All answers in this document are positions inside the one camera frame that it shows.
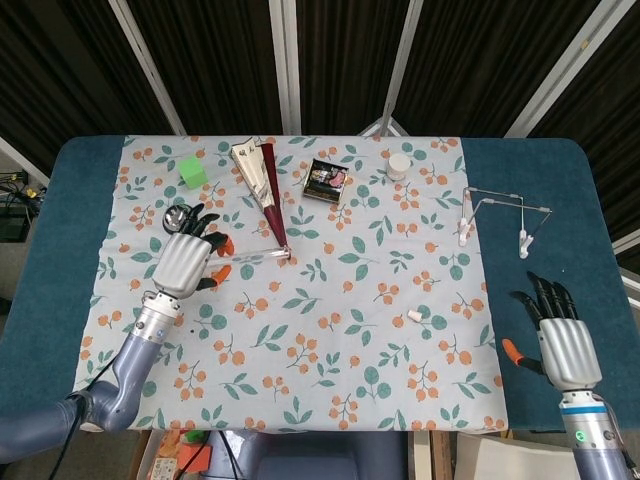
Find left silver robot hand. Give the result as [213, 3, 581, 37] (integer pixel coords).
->
[151, 202, 235, 300]

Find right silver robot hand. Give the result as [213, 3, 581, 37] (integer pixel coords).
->
[501, 271, 603, 391]

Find clear glass test tube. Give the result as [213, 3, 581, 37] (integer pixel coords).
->
[207, 247, 293, 265]

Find round metal tin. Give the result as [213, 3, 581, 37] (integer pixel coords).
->
[162, 203, 194, 235]

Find green cube block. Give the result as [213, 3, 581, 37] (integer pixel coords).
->
[178, 155, 209, 190]

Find dark red folding fan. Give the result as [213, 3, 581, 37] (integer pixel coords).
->
[230, 141, 292, 251]

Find white board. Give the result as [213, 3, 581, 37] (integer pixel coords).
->
[457, 432, 581, 480]

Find blue table cover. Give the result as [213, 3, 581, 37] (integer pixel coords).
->
[0, 135, 637, 431]

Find black food tin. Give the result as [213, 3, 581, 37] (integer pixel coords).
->
[301, 158, 350, 203]

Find floral fruit print tablecloth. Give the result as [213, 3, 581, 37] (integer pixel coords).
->
[67, 134, 510, 434]

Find black equipment box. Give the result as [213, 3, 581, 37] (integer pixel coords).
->
[0, 203, 34, 242]

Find cardboard box with orange items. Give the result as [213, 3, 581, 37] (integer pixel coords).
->
[137, 429, 216, 480]

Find white framed dark partition screen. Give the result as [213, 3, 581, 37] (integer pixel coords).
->
[0, 0, 640, 171]

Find white round jar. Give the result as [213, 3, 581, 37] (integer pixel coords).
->
[386, 152, 412, 181]

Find grey-blue robot torso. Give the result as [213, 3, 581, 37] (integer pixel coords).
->
[207, 429, 409, 480]

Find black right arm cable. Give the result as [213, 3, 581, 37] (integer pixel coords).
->
[607, 404, 635, 469]

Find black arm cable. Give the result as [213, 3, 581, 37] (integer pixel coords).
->
[607, 404, 635, 469]
[47, 349, 121, 480]

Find metal wire rack stand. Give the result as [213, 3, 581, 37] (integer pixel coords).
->
[457, 186, 554, 260]

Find cable bundle on floor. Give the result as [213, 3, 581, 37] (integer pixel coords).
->
[0, 169, 49, 201]

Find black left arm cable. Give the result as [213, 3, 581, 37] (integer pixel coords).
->
[47, 349, 121, 480]

